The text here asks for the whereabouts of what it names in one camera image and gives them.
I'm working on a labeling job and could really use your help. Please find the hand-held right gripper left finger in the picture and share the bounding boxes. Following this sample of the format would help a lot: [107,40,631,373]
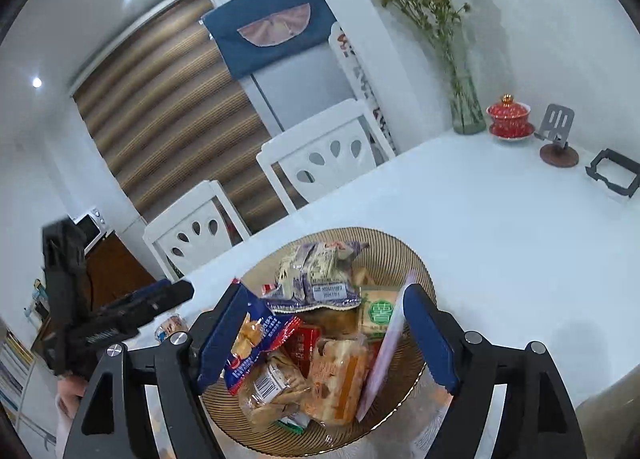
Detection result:
[62,281,261,459]

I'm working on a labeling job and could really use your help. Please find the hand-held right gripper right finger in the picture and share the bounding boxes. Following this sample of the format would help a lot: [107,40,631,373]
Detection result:
[401,283,588,459]

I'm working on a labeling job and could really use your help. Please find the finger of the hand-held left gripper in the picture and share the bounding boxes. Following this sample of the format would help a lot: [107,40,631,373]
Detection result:
[92,278,196,336]

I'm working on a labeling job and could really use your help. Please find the blue red snack bag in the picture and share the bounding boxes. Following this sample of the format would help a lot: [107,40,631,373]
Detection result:
[221,281,304,396]

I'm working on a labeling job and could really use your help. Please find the lilac packet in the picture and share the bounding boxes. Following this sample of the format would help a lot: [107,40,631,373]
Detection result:
[356,273,418,424]

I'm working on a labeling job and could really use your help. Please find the yellow small packet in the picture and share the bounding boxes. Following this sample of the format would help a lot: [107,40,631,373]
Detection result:
[356,285,401,341]

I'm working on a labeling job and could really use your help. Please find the clear cookie bag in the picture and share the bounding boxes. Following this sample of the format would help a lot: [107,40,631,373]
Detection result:
[239,358,312,431]

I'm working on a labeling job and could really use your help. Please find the red small packet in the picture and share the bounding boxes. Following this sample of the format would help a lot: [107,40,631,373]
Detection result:
[284,325,322,366]

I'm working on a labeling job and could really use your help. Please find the amber ribbed glass bowl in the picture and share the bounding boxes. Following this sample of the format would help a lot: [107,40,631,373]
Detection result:
[200,227,435,457]

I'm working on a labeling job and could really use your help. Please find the blue patterned beige bag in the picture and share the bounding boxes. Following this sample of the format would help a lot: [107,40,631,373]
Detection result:
[264,240,363,314]

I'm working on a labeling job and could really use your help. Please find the orange print puffed cake packet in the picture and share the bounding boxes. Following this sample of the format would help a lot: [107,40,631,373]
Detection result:
[300,338,372,427]

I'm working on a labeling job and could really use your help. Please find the person's left hand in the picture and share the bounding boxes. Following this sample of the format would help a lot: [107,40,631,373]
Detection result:
[56,376,85,414]

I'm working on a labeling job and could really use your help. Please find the small round snack packet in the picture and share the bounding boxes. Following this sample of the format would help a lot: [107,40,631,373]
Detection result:
[154,314,190,344]

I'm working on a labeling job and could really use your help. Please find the brown wooden sideboard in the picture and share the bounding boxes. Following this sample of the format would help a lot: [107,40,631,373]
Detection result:
[30,231,161,355]

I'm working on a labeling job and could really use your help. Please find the white microwave oven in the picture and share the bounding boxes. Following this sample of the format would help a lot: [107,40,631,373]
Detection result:
[72,207,108,255]

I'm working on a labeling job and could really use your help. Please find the white cut-out chair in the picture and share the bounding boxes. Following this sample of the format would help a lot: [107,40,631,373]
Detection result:
[142,180,251,282]
[256,99,396,214]

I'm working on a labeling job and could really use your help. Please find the brown striped window blind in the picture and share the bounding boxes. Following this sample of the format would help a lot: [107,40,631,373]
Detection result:
[72,0,306,235]

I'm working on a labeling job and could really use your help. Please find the beige rounded object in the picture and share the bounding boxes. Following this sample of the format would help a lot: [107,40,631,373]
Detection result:
[574,373,640,459]

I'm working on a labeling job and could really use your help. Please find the red lidded teacup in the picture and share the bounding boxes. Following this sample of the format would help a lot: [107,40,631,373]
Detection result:
[486,94,535,142]

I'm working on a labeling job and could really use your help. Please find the grey phone stand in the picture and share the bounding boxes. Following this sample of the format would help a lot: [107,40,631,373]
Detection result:
[532,104,580,168]

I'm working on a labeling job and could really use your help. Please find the clear glass vase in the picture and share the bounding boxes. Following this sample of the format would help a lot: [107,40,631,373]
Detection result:
[445,46,487,136]

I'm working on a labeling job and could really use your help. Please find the white hanging ornament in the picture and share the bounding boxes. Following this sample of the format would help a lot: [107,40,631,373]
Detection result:
[330,23,398,156]

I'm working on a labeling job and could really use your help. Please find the black rectangular bracket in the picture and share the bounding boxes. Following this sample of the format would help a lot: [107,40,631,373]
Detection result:
[585,149,640,200]

